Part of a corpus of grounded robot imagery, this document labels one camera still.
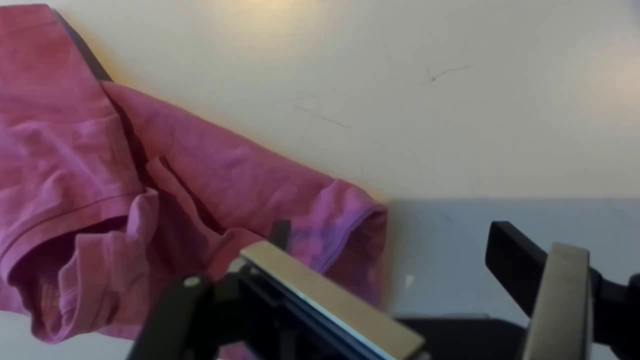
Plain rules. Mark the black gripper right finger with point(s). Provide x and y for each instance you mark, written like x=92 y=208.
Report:
x=566 y=301

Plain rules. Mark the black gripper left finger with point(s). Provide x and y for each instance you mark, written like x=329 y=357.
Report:
x=313 y=312

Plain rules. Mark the pink shirt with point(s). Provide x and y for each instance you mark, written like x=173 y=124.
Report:
x=133 y=193

